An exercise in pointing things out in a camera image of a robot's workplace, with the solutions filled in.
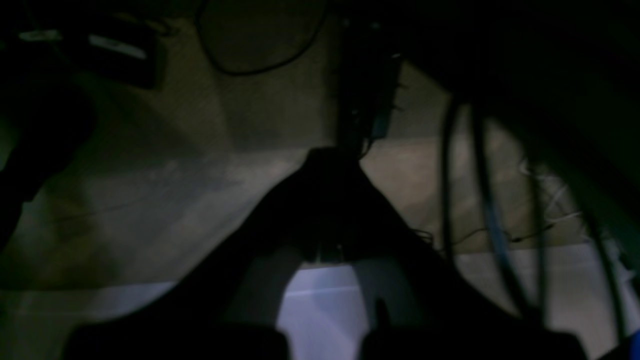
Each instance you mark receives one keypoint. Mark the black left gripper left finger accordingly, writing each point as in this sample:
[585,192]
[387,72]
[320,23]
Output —
[186,323]

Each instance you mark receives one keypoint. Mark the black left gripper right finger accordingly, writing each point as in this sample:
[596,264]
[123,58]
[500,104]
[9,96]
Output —
[422,307]

